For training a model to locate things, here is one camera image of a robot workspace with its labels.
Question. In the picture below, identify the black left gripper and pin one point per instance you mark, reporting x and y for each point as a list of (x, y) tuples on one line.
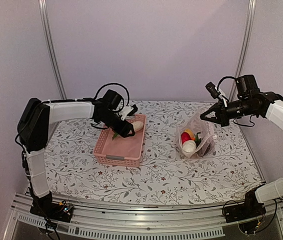
[(125, 131)]

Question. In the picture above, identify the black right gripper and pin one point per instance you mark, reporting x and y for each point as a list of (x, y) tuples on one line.
[(222, 117)]

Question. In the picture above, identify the white toy vegetable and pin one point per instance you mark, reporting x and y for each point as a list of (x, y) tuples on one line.
[(137, 126), (189, 148)]

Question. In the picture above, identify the pink perforated plastic basket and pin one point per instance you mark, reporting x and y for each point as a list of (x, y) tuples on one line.
[(119, 151)]

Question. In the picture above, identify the clear zip top bag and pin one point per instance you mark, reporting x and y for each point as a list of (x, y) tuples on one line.
[(203, 131)]

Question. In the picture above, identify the yellow toy fruit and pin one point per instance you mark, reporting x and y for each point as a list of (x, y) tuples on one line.
[(190, 133)]

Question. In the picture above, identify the red toy fruit front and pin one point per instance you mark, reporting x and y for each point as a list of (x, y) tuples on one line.
[(185, 137)]

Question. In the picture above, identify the dark purple toy fruit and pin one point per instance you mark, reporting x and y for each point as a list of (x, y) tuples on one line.
[(206, 149)]

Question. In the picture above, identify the white toy vegetable front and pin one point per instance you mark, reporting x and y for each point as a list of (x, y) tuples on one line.
[(189, 148)]

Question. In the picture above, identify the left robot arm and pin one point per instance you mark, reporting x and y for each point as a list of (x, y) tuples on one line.
[(41, 118)]

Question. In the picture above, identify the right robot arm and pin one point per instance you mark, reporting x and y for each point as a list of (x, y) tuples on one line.
[(273, 190)]

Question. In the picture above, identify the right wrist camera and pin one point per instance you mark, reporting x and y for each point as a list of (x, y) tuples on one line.
[(217, 93)]

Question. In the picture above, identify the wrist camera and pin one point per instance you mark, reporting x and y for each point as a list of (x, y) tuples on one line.
[(217, 93), (127, 111)]

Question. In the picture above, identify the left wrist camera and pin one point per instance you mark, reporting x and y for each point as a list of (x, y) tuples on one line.
[(127, 111)]

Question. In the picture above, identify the aluminium front rail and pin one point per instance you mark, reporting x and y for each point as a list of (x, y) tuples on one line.
[(101, 220)]

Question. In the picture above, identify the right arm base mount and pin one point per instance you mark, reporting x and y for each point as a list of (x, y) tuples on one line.
[(234, 211)]

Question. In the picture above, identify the right aluminium frame post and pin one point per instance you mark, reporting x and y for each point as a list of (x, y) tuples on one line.
[(246, 37)]

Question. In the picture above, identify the aluminium frame post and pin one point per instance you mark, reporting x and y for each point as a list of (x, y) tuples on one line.
[(246, 37), (50, 48)]

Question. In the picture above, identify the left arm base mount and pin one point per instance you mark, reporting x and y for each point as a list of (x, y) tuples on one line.
[(44, 207)]

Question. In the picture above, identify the left aluminium frame post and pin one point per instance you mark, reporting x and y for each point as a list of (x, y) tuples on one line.
[(50, 48)]

